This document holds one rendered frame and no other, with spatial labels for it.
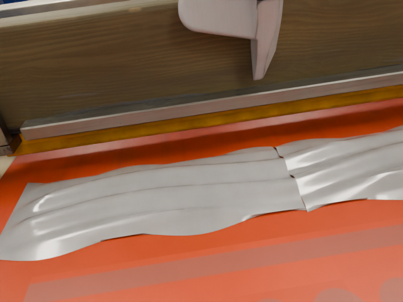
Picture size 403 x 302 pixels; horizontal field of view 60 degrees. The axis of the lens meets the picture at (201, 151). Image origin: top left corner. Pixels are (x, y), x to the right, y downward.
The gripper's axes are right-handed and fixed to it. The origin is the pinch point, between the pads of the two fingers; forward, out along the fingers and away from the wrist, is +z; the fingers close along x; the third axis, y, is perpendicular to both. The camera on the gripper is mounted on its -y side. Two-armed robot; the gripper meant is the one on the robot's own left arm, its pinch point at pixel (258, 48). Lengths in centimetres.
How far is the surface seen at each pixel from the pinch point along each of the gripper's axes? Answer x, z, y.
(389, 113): 1.2, 6.3, -10.1
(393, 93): 0.2, 5.2, -10.9
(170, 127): 0.2, 5.2, 7.2
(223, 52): 1.2, -0.4, 2.7
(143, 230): 10.1, 6.1, 9.3
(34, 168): 1.3, 6.3, 18.1
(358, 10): 1.2, -1.9, -6.5
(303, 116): -0.4, 6.3, -3.8
